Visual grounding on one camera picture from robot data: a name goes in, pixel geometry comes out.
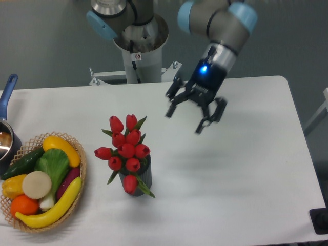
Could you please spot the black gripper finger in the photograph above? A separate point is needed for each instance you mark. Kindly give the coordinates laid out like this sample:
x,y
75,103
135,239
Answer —
x,y
175,98
207,119

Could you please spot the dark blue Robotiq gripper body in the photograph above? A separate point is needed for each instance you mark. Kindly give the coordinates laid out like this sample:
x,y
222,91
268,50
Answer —
x,y
204,84

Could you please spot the red tulip bouquet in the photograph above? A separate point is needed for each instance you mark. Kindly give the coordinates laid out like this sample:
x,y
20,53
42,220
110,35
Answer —
x,y
128,151

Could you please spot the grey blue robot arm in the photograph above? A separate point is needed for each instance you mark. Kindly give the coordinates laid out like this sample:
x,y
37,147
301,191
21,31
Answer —
x,y
226,24

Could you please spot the dark grey ribbed vase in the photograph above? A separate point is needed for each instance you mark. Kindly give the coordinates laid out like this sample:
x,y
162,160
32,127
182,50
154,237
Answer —
x,y
144,174

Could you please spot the white furniture piece right edge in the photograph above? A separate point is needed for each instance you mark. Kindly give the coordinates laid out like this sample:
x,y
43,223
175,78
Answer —
x,y
317,117

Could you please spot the purple sweet potato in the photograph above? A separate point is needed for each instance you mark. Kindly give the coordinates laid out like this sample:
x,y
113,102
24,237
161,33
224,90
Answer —
x,y
71,175

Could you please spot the yellow squash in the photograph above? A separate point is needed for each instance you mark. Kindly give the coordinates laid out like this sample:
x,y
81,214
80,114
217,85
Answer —
x,y
55,142

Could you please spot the green lettuce leaf vegetable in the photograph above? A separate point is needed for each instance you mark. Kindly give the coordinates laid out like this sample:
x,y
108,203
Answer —
x,y
55,163

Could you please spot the black device at table edge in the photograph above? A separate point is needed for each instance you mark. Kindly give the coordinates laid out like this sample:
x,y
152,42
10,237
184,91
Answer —
x,y
319,220

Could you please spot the yellow banana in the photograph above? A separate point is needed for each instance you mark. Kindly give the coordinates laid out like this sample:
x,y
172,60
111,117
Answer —
x,y
57,211

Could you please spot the dark green cucumber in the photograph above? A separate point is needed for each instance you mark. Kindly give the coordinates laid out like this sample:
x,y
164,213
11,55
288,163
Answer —
x,y
24,165

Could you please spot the woven wicker basket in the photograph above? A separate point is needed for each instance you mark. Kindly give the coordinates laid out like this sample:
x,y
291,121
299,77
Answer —
x,y
29,146

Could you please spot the beige round disc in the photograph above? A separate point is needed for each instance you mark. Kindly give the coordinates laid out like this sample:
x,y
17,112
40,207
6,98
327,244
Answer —
x,y
36,185

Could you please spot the yellow bell pepper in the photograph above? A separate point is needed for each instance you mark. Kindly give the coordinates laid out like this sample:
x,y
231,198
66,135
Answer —
x,y
13,187

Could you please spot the orange fruit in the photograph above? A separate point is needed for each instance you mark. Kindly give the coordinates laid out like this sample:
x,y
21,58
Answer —
x,y
25,205

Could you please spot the white metal base frame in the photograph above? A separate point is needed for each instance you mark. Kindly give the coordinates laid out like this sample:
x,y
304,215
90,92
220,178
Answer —
x,y
119,77

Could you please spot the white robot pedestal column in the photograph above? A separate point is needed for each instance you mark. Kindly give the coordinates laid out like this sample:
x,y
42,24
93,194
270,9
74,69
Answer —
x,y
141,48

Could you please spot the blue handled saucepan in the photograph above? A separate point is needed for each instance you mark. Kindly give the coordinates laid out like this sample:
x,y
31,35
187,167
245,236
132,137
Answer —
x,y
10,142

